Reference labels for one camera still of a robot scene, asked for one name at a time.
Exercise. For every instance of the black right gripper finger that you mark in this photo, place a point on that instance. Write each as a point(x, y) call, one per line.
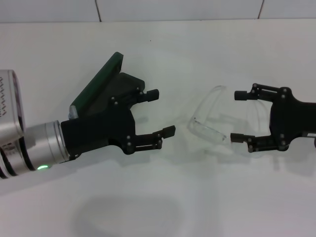
point(241, 95)
point(240, 137)

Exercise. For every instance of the green glasses case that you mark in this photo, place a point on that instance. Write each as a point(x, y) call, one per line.
point(98, 79)

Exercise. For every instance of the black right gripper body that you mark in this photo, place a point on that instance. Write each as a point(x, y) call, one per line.
point(288, 118)

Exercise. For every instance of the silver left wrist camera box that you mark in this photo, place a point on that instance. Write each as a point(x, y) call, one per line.
point(11, 103)

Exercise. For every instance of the clear white glasses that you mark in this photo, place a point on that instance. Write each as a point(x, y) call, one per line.
point(209, 130)

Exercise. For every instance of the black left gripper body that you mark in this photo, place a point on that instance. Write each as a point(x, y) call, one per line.
point(103, 126)

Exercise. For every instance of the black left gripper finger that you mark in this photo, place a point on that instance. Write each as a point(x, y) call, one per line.
point(168, 130)
point(151, 95)

